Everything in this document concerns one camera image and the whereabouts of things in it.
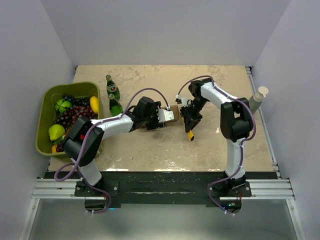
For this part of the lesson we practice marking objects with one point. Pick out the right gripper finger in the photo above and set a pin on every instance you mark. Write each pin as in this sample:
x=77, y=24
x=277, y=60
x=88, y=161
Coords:
x=195, y=121
x=186, y=121

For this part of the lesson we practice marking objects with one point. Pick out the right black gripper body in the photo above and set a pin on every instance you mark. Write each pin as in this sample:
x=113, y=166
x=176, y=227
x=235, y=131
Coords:
x=193, y=110

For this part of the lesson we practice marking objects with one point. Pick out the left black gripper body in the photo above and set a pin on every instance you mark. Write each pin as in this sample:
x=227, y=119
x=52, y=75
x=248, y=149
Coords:
x=151, y=119

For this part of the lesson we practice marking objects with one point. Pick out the yellow utility knife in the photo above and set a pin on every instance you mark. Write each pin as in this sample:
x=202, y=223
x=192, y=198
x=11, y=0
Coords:
x=189, y=133

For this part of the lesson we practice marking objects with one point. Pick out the brown cardboard express box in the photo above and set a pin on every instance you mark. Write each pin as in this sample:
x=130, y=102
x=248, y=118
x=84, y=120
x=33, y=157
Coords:
x=175, y=110

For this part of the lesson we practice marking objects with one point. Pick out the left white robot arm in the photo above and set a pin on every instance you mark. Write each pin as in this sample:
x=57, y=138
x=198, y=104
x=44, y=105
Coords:
x=82, y=142

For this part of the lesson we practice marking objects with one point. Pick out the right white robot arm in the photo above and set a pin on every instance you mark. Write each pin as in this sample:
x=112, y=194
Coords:
x=237, y=123

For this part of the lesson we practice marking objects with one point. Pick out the green glass bottle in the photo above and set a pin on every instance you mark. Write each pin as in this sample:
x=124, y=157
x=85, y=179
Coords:
x=115, y=107
x=112, y=88

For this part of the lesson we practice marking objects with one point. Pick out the yellow lemon fruit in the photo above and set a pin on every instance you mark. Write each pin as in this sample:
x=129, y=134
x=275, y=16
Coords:
x=94, y=104

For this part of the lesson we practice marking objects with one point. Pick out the beige cup bottle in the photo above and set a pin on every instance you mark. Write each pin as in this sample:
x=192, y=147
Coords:
x=256, y=99

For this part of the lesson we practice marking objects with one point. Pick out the dark black grape bunch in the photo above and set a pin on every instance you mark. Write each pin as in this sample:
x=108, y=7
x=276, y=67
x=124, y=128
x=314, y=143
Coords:
x=77, y=101

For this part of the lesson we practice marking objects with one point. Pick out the red purple grape bunch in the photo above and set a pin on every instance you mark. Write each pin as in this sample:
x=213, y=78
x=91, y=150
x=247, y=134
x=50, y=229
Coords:
x=68, y=118

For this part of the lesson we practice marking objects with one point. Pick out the yellow green pear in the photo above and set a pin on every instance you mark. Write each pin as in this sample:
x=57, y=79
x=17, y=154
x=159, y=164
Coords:
x=56, y=131

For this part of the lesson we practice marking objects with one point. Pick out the lower dark red grapes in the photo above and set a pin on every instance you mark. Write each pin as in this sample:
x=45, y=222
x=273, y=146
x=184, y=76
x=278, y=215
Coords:
x=59, y=148

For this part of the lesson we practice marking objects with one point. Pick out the olive green plastic bin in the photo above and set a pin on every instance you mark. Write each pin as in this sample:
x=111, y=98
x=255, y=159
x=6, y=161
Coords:
x=48, y=113

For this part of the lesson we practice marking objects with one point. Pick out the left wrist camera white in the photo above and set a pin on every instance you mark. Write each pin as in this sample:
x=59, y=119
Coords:
x=165, y=115

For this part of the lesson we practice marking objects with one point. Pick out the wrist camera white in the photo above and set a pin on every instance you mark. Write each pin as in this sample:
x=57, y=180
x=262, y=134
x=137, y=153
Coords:
x=183, y=101
x=165, y=115

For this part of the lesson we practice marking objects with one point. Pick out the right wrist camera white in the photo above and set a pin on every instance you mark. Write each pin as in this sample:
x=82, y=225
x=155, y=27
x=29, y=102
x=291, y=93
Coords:
x=183, y=101

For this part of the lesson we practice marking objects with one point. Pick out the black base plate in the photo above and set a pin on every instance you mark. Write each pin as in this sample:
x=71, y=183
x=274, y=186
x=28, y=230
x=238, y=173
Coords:
x=117, y=188

